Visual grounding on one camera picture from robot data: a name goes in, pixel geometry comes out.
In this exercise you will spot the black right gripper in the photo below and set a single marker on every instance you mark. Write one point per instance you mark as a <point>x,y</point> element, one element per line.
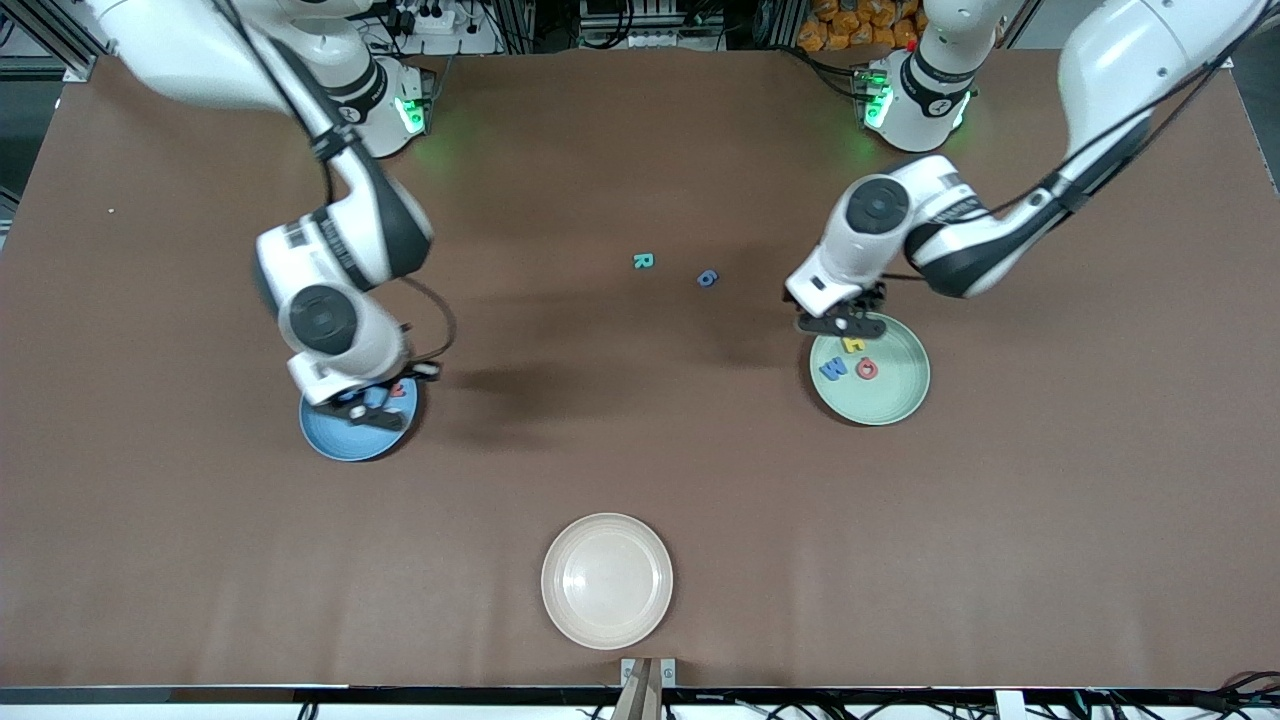
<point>408,372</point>

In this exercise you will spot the blue plate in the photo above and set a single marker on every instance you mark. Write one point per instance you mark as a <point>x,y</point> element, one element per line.
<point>335,440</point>

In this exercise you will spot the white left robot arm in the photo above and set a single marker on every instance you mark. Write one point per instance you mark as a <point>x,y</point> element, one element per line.
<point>880,215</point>

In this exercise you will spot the pink foam letter Q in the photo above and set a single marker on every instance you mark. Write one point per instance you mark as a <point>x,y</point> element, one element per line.
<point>860,369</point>

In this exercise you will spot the white metal rack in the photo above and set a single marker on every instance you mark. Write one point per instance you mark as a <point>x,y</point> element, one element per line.
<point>650,38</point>

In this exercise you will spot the blue foam letter W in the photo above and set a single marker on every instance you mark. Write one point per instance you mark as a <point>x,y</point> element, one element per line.
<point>833,369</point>

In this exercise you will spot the beige plate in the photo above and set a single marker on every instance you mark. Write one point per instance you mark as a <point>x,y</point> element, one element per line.
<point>607,580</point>

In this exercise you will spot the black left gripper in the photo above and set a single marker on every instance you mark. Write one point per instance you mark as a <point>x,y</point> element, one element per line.
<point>872,296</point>

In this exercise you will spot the periwinkle foam letter m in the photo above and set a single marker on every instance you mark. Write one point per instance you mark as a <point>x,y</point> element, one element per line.
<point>376,398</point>

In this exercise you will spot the blue foam letter g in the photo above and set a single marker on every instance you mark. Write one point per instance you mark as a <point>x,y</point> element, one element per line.
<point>707,278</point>

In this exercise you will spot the green plate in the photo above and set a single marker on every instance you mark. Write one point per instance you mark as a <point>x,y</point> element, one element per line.
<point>890,390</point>

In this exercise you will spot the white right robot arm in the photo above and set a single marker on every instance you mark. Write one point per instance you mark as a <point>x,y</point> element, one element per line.
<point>330,320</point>

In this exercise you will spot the metal mount bracket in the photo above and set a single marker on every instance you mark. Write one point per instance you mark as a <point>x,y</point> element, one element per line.
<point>668,668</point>

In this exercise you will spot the orange bags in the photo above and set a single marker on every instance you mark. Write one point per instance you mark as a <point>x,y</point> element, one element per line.
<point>860,28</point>

